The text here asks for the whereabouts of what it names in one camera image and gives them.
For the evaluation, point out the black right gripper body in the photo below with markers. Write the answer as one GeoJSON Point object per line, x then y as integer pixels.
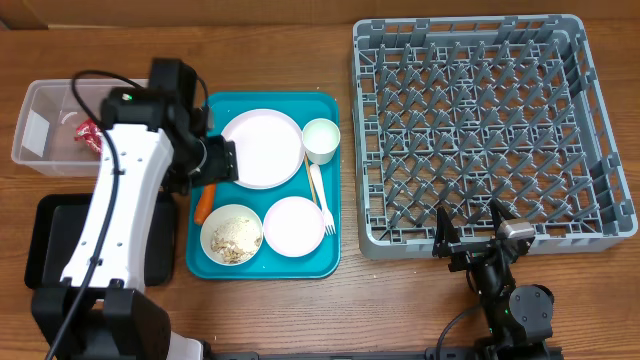
{"type": "Point", "coordinates": [467, 254]}

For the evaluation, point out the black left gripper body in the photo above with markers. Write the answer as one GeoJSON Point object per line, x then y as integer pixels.
{"type": "Point", "coordinates": [203, 162]}

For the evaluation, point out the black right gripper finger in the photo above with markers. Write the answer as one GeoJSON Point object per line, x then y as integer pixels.
{"type": "Point", "coordinates": [446, 235]}
{"type": "Point", "coordinates": [499, 213]}

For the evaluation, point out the orange carrot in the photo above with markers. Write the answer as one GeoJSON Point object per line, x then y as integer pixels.
{"type": "Point", "coordinates": [205, 204]}

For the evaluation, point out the white bowl with food scraps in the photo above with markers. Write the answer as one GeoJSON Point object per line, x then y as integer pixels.
{"type": "Point", "coordinates": [231, 235]}

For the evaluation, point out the white plastic cup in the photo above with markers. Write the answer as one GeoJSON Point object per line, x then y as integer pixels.
{"type": "Point", "coordinates": [321, 138]}

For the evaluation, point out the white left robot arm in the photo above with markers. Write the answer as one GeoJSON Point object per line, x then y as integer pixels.
{"type": "Point", "coordinates": [153, 139]}

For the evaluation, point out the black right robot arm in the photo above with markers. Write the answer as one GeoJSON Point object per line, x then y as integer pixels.
{"type": "Point", "coordinates": [519, 317]}

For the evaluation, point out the grey dishwasher rack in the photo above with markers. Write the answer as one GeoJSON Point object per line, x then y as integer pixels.
{"type": "Point", "coordinates": [456, 112]}

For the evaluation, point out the black food waste tray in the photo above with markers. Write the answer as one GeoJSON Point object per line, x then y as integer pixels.
{"type": "Point", "coordinates": [59, 222]}

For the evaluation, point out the large white plate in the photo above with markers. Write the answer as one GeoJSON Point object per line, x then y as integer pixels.
{"type": "Point", "coordinates": [269, 149]}

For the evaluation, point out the red snack wrapper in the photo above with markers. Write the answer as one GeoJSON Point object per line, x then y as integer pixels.
{"type": "Point", "coordinates": [88, 132]}

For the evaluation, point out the pink small bowl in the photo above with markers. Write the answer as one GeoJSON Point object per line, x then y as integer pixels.
{"type": "Point", "coordinates": [294, 226]}

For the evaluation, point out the white plastic fork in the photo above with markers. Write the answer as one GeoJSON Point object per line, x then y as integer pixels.
{"type": "Point", "coordinates": [316, 176]}

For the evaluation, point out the wooden chopstick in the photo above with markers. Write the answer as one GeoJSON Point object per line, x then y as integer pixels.
{"type": "Point", "coordinates": [310, 180]}

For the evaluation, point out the teal plastic tray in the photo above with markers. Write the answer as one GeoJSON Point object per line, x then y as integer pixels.
{"type": "Point", "coordinates": [302, 107]}

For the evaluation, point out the clear plastic bin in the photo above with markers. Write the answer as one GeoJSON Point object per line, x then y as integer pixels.
{"type": "Point", "coordinates": [46, 138]}

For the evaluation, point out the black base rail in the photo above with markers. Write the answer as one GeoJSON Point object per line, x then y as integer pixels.
{"type": "Point", "coordinates": [350, 355]}

